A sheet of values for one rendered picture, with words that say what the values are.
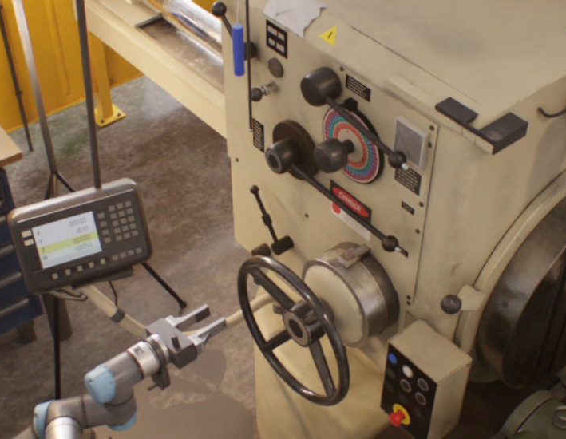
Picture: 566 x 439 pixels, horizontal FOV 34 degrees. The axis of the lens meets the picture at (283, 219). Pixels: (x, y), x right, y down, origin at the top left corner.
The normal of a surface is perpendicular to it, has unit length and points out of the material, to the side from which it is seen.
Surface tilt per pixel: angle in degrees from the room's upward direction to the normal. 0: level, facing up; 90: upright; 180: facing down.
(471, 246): 90
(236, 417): 0
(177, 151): 0
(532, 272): 47
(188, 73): 0
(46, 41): 90
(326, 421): 90
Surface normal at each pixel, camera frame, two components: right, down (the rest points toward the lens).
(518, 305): -0.70, 0.09
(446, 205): -0.77, 0.43
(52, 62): 0.64, 0.52
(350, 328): -0.35, 0.65
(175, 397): 0.00, -0.73
